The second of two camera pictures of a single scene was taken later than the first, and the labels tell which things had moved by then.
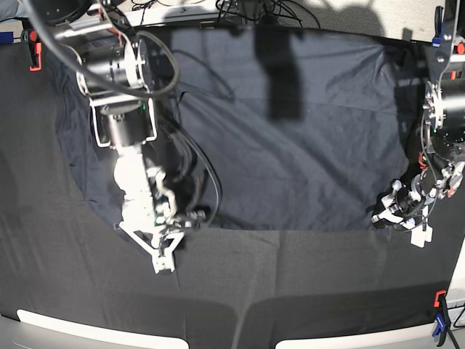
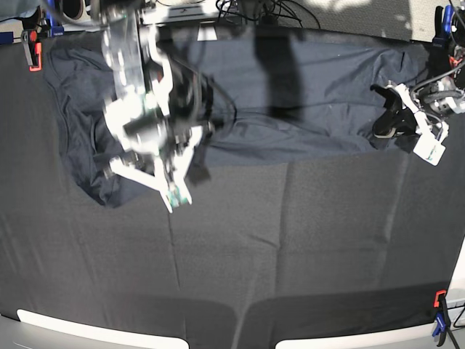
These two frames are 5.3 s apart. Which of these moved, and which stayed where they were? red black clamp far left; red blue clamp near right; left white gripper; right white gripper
Moved: left white gripper; right white gripper
Stayed: red blue clamp near right; red black clamp far left
